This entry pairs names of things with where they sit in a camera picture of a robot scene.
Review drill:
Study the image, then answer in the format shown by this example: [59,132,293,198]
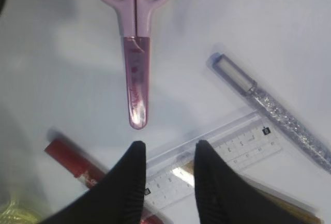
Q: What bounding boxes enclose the yellow tea bottle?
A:
[1,199,41,224]

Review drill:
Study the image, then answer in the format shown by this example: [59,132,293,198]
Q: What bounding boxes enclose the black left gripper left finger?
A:
[42,141,146,223]

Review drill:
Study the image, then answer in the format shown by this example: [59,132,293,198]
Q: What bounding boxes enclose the clear plastic ruler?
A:
[144,112,282,215]

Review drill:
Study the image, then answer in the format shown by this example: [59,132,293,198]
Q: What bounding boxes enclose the red glitter glue pen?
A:
[45,139,163,223]

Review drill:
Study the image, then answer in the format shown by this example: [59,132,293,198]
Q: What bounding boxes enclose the pink purple scissors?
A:
[102,0,168,130]

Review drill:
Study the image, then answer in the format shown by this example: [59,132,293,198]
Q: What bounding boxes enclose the gold glitter glue pen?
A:
[173,161,324,224]

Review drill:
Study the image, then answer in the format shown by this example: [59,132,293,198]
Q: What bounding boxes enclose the silver blue glitter glue pen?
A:
[208,53,330,173]

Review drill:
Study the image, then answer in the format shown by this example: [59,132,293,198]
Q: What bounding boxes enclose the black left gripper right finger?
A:
[193,140,315,224]

